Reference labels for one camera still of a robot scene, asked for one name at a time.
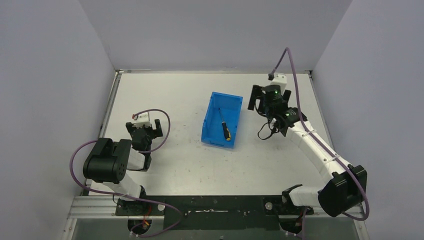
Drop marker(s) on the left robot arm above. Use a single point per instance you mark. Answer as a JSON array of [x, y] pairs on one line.
[[109, 161]]

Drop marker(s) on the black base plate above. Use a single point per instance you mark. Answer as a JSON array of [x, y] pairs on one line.
[[217, 212]]

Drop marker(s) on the yellow black screwdriver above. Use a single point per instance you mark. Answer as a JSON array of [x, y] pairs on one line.
[[226, 131]]

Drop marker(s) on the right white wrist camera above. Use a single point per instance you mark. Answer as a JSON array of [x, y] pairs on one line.
[[279, 79]]

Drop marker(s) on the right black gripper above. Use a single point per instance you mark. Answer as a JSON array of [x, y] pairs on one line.
[[256, 92]]

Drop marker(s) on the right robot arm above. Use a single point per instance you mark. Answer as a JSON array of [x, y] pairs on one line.
[[345, 184]]

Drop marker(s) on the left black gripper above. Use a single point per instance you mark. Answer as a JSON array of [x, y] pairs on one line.
[[145, 130]]

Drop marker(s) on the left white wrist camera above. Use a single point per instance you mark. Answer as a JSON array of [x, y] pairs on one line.
[[142, 119]]

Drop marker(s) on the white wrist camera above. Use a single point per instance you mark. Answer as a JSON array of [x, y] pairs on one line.
[[279, 79], [142, 119]]

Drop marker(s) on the blue plastic bin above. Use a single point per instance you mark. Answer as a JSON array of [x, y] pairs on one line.
[[212, 130]]

